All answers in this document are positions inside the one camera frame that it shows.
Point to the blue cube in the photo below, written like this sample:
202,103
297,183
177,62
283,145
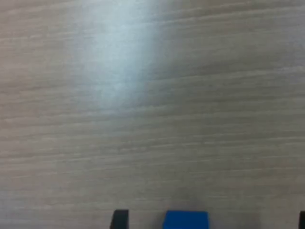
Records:
186,220

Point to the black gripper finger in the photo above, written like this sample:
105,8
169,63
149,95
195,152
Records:
302,220
120,220

